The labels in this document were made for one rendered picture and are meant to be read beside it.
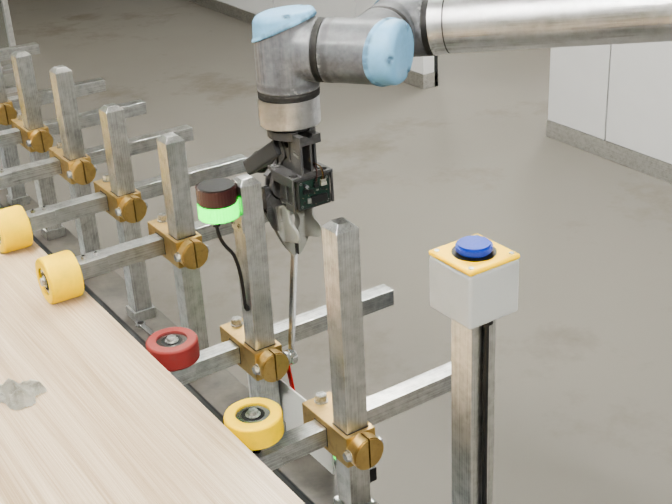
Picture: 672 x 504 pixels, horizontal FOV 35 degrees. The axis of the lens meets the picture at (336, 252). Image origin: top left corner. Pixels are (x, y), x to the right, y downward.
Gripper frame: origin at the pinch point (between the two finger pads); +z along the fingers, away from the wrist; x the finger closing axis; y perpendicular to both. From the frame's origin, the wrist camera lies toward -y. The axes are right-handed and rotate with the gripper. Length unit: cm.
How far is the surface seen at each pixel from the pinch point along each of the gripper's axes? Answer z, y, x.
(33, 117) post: 1, -98, -7
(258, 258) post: -0.8, 2.3, -7.5
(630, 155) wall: 94, -159, 263
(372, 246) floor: 99, -167, 131
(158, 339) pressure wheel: 11.1, -5.2, -22.1
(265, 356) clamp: 14.9, 4.1, -8.9
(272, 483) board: 12.0, 35.3, -26.1
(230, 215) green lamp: -9.6, 3.6, -12.1
